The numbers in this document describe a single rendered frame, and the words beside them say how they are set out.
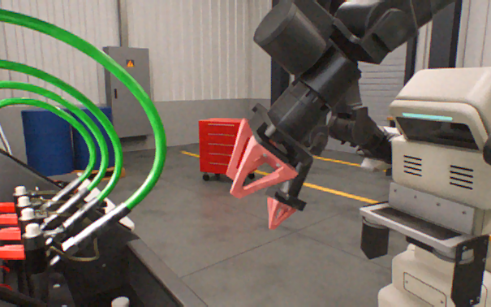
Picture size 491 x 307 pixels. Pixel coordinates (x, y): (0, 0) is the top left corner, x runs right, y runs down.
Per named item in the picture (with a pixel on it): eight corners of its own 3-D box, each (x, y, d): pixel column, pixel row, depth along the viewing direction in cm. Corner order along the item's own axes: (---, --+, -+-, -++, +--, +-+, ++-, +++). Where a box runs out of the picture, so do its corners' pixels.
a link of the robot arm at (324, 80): (376, 75, 40) (351, 63, 45) (338, 35, 37) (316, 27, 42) (333, 121, 42) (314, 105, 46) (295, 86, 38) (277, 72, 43)
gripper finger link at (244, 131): (212, 180, 42) (264, 120, 40) (208, 157, 49) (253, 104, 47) (254, 209, 45) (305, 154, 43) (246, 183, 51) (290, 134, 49)
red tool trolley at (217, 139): (199, 181, 507) (197, 120, 490) (214, 174, 548) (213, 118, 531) (244, 187, 480) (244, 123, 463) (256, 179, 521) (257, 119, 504)
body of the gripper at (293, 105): (261, 138, 38) (308, 84, 37) (247, 111, 48) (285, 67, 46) (303, 170, 41) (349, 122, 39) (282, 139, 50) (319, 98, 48)
